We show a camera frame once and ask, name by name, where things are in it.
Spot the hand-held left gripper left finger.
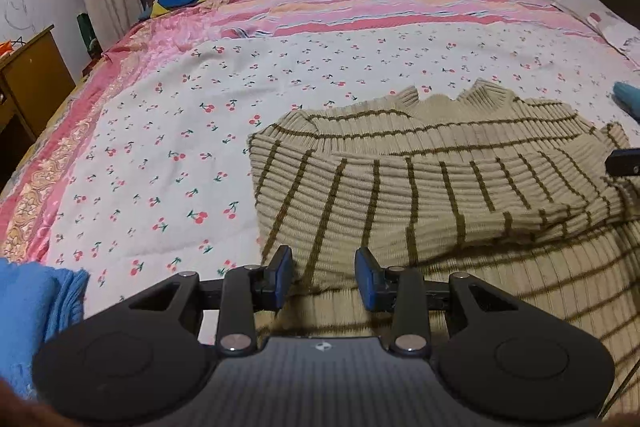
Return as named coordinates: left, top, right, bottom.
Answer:
left=82, top=246, right=296, bottom=356

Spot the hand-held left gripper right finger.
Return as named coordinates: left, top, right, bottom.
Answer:
left=354, top=247, right=556, bottom=357

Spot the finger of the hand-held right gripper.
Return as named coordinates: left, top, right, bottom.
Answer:
left=604, top=148, right=640, bottom=179

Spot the beige striped ribbed sweater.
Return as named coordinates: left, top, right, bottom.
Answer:
left=247, top=79, right=640, bottom=423

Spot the teal folded fleece garment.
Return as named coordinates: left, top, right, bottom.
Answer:
left=612, top=82, right=640, bottom=124

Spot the pink spotted pillow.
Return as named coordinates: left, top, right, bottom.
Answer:
left=542, top=0, right=640, bottom=68

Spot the blue folded knit garment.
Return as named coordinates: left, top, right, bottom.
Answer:
left=0, top=257, right=92, bottom=403

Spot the pink striped quilt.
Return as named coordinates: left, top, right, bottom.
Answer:
left=0, top=0, right=603, bottom=268

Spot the wooden desk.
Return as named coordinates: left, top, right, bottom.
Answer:
left=0, top=24, right=77, bottom=144

